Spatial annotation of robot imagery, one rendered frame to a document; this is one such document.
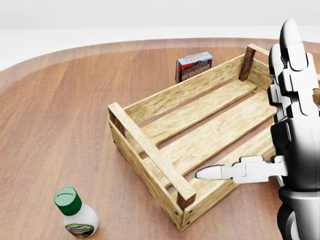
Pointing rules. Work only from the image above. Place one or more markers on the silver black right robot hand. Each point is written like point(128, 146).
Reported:
point(300, 140)

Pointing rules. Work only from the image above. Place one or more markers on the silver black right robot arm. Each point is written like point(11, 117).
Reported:
point(297, 215)

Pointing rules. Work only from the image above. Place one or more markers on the wooden slat tray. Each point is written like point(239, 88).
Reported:
point(190, 130)

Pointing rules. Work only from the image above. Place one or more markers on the white green-capped dressing bottle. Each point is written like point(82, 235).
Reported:
point(76, 215)

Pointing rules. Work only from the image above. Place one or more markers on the chocolate pudding box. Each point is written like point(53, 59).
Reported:
point(193, 66)

